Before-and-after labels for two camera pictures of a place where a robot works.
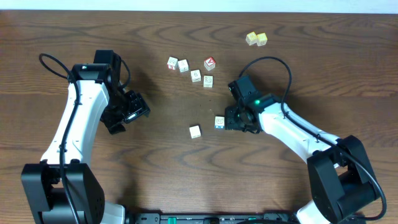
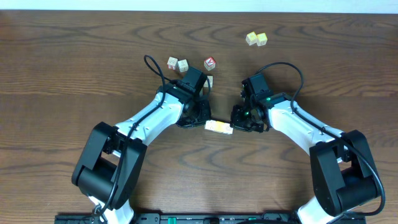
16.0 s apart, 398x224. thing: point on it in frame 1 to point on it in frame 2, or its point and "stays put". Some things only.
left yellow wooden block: [251, 38] stays put
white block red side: [172, 63] stays put
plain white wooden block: [194, 131] to [211, 125]
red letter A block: [209, 63] stays put
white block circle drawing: [208, 81] stays put
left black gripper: [139, 107] to [198, 122]
